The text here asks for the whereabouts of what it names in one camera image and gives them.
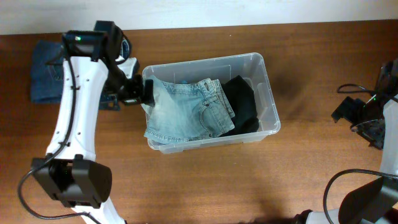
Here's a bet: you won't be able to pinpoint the clear plastic storage bin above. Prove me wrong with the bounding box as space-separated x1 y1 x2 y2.
142 52 281 154

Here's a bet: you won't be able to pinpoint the light blue jeans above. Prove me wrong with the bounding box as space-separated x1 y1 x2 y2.
142 75 235 144

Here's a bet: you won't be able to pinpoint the black garment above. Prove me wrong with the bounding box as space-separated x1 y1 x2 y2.
221 75 259 137

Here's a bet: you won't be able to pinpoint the dark blue jeans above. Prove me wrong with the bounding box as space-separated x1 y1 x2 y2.
30 39 132 111

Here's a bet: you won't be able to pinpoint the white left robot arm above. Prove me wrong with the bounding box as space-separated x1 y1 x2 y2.
29 21 154 223

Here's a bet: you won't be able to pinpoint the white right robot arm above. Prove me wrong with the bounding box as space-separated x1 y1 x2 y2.
292 60 397 224

